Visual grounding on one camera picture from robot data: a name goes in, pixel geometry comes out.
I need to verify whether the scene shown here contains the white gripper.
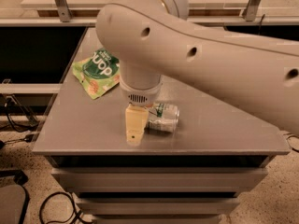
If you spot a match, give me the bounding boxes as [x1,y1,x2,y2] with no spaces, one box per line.
[120,79,162,147]

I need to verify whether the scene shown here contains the black cables left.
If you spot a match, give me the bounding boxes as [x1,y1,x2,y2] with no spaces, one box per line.
[0,93,40,143]

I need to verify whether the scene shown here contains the green snack chip bag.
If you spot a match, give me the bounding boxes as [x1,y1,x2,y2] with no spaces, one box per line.
[72,48,120,100]

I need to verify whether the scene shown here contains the right metal bracket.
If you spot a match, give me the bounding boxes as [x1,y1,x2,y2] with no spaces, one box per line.
[242,0,262,21]

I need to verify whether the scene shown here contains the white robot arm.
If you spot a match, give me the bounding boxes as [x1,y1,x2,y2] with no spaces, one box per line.
[96,0,299,134]

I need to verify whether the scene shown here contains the black cable right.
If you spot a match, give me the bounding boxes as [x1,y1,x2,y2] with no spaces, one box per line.
[282,132,299,153]

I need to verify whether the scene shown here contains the left metal bracket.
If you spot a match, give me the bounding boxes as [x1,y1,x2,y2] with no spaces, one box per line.
[54,0,72,22]

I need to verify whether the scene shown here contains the grey cabinet drawers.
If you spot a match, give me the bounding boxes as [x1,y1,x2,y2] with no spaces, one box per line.
[47,153,273,223]

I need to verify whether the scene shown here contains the metal bracket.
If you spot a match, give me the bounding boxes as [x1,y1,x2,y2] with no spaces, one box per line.
[54,0,72,22]
[242,0,262,21]

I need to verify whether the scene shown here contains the black floor cable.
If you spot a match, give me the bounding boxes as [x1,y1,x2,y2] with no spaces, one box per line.
[38,191,92,224]

